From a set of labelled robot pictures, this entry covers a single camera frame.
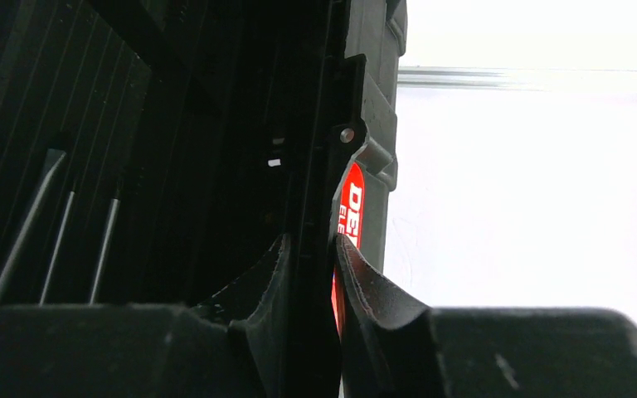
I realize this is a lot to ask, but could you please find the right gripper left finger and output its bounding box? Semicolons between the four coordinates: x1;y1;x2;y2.
0;235;290;397

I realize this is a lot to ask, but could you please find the yellow black short screwdriver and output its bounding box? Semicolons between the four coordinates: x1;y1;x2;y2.
0;147;70;305

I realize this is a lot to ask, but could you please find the black plastic toolbox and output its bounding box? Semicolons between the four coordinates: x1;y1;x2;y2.
0;1;407;397

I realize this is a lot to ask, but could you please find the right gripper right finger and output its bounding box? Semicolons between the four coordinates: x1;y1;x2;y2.
334;235;637;397

